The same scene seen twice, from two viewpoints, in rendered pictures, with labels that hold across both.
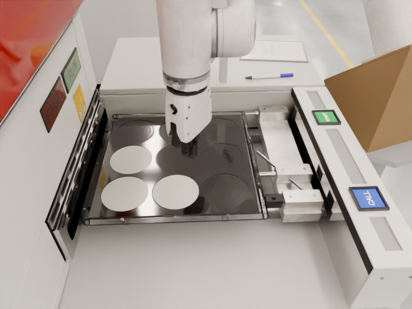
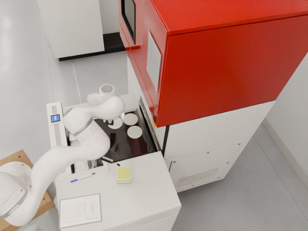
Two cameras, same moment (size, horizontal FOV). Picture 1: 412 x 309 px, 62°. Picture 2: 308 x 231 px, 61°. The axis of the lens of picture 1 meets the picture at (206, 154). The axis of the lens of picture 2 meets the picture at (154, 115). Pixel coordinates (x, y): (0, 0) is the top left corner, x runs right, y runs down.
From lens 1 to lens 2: 179 cm
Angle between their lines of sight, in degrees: 84
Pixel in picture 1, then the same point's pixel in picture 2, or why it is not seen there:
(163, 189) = (118, 122)
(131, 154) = (135, 134)
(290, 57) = (69, 202)
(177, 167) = (117, 131)
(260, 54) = (87, 201)
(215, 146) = not seen: hidden behind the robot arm
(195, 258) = not seen: hidden behind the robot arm
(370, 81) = not seen: hidden behind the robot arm
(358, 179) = (56, 126)
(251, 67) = (92, 187)
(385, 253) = (56, 104)
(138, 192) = (126, 119)
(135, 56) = (158, 183)
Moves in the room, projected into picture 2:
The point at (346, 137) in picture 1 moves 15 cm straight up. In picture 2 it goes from (54, 143) to (48, 129)
